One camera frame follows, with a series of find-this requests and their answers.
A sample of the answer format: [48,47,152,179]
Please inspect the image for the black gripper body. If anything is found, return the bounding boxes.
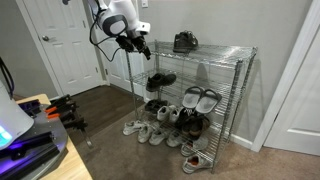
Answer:
[116,36,146,53]

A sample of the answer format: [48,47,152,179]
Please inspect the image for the black shoe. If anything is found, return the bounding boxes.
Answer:
[146,73,176,92]
[173,30,198,53]

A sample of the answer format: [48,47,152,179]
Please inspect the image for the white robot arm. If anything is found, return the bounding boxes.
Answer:
[87,0,151,59]

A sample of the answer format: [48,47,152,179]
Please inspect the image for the grey slide sandal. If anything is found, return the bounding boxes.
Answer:
[195,89,222,114]
[182,86,204,109]

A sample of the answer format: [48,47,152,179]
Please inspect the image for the dark brown shoe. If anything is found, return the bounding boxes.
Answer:
[182,115,210,140]

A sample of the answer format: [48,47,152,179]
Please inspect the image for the white sneaker lower shelf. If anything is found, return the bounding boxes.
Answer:
[157,105,176,121]

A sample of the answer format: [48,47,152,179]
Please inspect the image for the white panel door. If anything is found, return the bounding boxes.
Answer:
[15,0,103,97]

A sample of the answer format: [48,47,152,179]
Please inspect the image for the white green sneaker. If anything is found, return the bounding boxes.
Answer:
[149,129,170,145]

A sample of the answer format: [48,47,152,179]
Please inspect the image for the black orange bar clamp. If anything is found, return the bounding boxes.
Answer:
[45,94,77,114]

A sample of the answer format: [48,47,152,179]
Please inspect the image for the white red sneaker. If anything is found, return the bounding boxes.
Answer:
[182,154,213,174]

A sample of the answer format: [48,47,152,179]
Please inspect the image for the white door right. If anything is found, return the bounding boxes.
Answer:
[251,0,320,156]

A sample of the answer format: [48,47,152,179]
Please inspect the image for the chrome wire shoe rack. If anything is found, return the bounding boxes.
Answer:
[131,41,258,169]

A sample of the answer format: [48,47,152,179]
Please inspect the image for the black aluminium rail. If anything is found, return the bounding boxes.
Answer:
[19,99,41,118]
[0,132,54,160]

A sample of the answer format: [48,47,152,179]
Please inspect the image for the round grey robot base plate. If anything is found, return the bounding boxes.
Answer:
[0,103,70,180]

